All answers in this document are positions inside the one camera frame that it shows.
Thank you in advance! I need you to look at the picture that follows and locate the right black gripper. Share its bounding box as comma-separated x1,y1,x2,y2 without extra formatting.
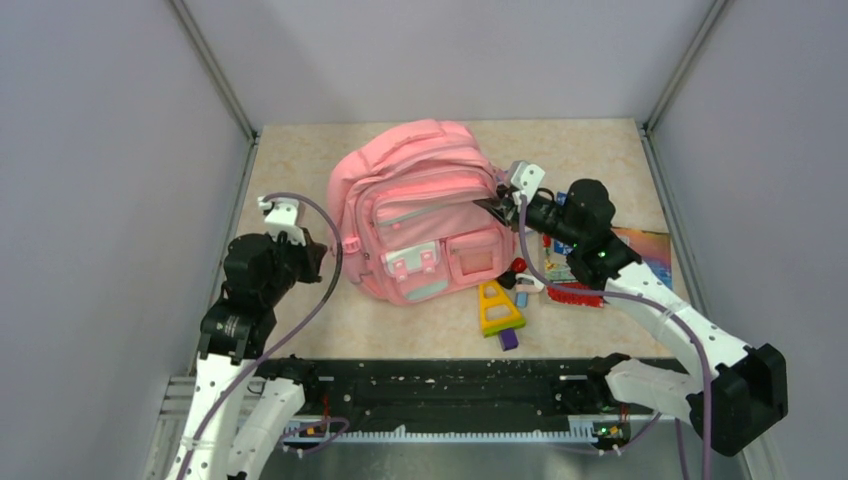
477,183,584,248

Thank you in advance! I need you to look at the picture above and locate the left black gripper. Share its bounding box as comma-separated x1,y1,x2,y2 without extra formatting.
260,225,326,305

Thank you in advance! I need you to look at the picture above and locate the pink student backpack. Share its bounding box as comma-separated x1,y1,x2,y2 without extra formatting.
327,119,515,305

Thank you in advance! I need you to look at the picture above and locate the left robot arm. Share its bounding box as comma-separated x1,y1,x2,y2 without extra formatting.
167,229,327,479

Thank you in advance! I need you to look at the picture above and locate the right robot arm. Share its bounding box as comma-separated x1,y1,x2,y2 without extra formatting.
476,179,789,457

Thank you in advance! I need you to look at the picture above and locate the red black stamp toy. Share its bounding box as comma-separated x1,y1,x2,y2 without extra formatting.
496,257,527,290

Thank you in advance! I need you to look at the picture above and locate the blue story book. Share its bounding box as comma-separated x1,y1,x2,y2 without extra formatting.
543,191,574,263

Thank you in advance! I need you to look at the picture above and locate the red keyboard booklet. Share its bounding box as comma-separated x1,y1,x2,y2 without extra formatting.
542,249,604,308

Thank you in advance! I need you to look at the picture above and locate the yellow green purple block toy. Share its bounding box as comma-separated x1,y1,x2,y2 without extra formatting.
477,281,526,351

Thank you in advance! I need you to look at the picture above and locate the colourful thin book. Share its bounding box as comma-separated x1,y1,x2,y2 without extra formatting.
612,227,673,289

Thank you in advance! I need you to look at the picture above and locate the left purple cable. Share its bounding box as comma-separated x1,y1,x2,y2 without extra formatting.
173,192,344,480

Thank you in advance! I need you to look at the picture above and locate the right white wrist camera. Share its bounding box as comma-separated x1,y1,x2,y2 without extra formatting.
507,160,546,203

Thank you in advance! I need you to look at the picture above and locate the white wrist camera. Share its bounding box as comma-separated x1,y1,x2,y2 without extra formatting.
507,160,546,203
257,198,306,246

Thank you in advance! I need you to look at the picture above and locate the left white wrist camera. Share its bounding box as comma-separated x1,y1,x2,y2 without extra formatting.
257,198,306,246

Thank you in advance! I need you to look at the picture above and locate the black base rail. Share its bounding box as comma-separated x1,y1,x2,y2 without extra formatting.
256,358,651,434

